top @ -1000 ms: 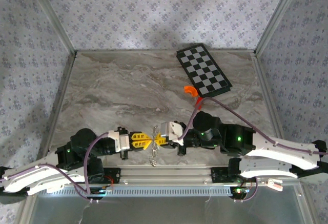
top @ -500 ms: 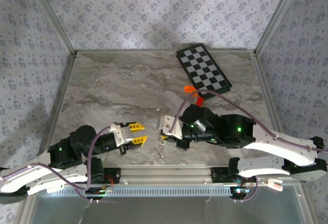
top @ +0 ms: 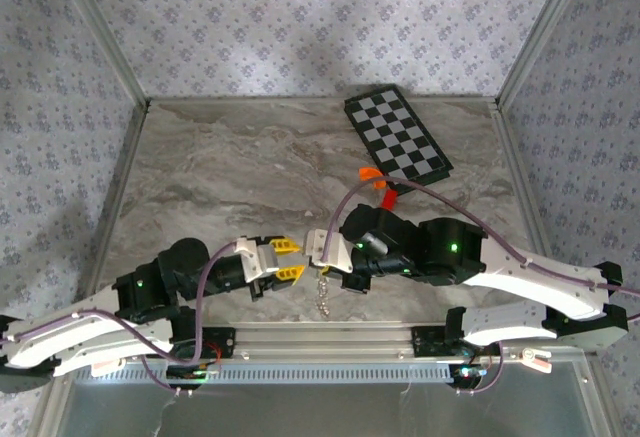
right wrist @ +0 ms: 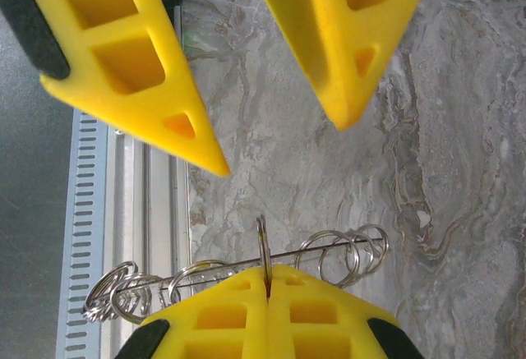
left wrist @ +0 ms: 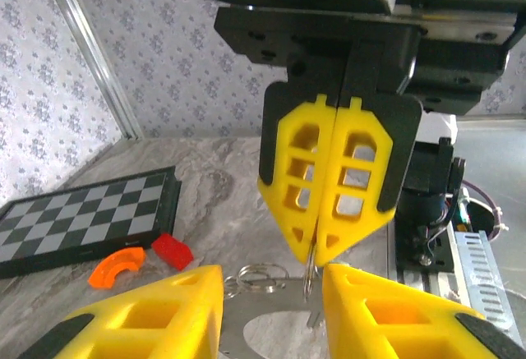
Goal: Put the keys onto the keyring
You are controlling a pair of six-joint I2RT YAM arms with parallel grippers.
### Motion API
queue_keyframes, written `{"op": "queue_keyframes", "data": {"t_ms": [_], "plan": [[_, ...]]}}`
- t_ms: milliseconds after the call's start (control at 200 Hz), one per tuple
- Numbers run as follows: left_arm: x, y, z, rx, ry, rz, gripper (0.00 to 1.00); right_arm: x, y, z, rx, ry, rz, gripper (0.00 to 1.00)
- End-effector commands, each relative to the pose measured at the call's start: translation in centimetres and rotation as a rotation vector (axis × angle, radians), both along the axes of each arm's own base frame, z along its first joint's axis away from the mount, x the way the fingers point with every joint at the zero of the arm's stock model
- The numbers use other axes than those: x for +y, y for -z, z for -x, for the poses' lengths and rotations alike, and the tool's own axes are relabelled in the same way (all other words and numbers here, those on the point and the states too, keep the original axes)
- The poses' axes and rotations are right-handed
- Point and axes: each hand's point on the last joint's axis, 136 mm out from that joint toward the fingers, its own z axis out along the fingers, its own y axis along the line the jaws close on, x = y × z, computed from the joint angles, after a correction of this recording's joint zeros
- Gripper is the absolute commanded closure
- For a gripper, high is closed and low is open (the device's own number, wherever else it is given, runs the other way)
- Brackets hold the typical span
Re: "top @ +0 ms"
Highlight metal bead chain keyring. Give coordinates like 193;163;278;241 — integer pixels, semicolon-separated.
313;274;332;319

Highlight aluminium extrusion beam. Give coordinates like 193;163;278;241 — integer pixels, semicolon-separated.
202;320;596;361

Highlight orange curved plastic piece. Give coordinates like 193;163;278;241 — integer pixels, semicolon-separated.
358;165;387;191

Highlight black white chessboard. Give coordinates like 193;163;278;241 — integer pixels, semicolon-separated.
343;84;455;196

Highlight grey metal sheet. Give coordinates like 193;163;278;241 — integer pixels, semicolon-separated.
37;346;609;437

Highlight white red tag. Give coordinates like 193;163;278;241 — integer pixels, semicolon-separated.
518;348;554;375

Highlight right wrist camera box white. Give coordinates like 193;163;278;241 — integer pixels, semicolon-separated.
304;229;354;275

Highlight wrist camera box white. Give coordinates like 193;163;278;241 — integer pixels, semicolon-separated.
234;235;280;284
304;229;354;275

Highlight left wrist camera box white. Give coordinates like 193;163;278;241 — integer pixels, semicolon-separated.
234;235;280;284

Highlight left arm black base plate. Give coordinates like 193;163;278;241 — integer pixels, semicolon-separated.
164;325;237;361

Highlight aluminium table edge rail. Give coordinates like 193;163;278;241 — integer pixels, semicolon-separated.
67;100;153;323
489;99;571;321

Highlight grey slotted cable duct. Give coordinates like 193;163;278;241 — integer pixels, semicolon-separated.
119;360;454;386

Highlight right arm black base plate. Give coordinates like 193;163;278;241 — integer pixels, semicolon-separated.
409;324;504;359

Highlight aluminium frame post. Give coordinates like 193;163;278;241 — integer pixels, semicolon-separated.
47;0;153;108
497;0;599;108

